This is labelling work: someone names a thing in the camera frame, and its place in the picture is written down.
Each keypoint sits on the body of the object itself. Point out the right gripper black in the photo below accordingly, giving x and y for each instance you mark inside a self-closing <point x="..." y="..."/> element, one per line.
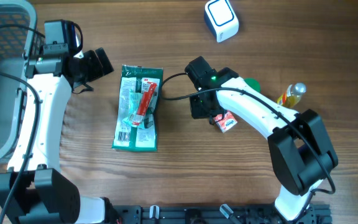
<point x="199" y="112"/>

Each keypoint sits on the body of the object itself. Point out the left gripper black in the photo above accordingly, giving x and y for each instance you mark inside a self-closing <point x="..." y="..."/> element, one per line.
<point x="99" y="70"/>

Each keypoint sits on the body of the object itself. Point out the orange Kleenex tissue pack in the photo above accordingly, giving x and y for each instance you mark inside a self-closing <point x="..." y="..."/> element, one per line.
<point x="225" y="122"/>

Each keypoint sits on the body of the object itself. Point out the green lid white jar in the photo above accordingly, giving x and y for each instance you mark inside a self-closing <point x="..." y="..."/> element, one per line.
<point x="253" y="83"/>

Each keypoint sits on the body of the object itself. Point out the red sachet stick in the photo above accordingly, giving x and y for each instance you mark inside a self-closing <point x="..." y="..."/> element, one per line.
<point x="149" y="89"/>

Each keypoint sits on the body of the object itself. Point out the green white gloves packet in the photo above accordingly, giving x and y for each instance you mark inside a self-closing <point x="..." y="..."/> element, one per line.
<point x="144" y="137"/>

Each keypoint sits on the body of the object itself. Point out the yellow oil bottle silver cap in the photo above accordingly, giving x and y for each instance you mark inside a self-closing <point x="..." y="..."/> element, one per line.
<point x="292" y="95"/>

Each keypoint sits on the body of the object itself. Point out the mint green wipes packet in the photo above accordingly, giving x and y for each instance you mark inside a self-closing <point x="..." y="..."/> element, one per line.
<point x="132" y="105"/>

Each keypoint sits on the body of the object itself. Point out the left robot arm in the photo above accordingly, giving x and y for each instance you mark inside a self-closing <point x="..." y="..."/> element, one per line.
<point x="33" y="190"/>

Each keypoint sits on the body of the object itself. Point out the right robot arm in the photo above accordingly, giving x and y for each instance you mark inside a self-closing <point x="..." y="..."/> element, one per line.
<point x="301" y="151"/>

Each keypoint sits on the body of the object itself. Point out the white barcode scanner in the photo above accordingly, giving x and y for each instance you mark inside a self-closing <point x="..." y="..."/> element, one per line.
<point x="221" y="19"/>

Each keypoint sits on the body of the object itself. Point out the grey plastic mesh basket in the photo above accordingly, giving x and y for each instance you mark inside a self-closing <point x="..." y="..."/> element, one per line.
<point x="18" y="20"/>

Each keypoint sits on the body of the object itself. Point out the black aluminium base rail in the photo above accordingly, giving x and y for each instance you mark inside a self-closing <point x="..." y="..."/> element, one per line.
<point x="249" y="214"/>

